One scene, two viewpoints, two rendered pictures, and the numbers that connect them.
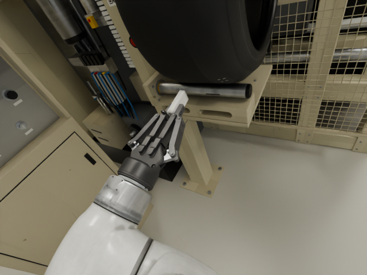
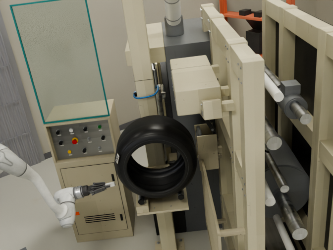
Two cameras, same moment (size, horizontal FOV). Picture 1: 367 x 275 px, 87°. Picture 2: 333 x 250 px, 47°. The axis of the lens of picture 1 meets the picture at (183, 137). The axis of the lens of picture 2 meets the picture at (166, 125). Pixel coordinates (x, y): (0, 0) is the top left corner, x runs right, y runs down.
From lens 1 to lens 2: 2.52 m
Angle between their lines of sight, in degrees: 41
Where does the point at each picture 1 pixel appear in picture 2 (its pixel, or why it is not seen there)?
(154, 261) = (69, 204)
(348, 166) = not seen: outside the picture
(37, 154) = (95, 161)
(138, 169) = (83, 189)
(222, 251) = not seen: outside the picture
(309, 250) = not seen: outside the picture
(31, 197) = (83, 173)
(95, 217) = (70, 189)
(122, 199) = (76, 190)
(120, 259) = (66, 198)
